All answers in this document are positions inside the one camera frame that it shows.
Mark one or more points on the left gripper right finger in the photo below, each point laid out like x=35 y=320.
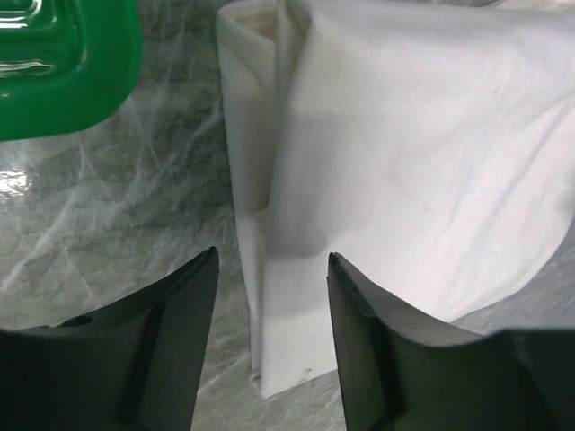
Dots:
x=401 y=369

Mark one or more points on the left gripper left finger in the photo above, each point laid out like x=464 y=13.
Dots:
x=134 y=364

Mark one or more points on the cream white t-shirt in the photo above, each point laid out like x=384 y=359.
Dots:
x=430 y=144

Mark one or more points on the green plastic bin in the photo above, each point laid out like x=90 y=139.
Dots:
x=65 y=65

